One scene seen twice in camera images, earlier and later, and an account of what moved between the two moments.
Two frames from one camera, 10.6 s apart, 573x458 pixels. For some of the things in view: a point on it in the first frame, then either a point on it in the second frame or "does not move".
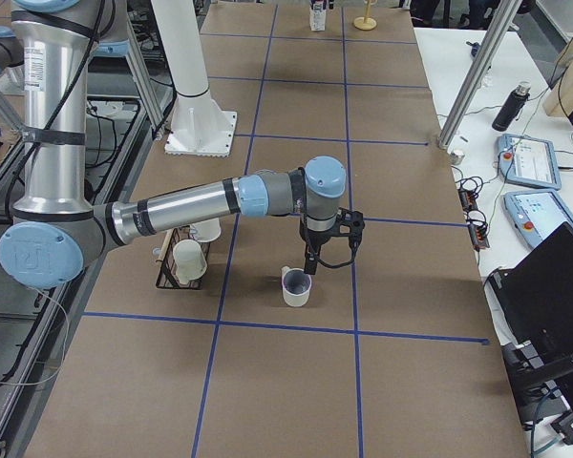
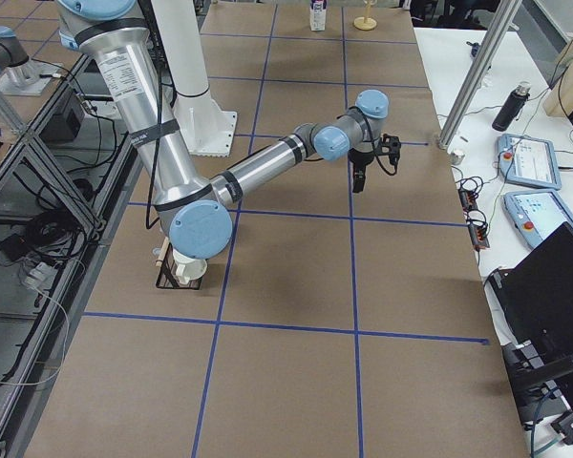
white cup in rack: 190,261 does not move
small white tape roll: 456,156 does not move
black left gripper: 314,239 → 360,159
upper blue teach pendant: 527,160 does not move
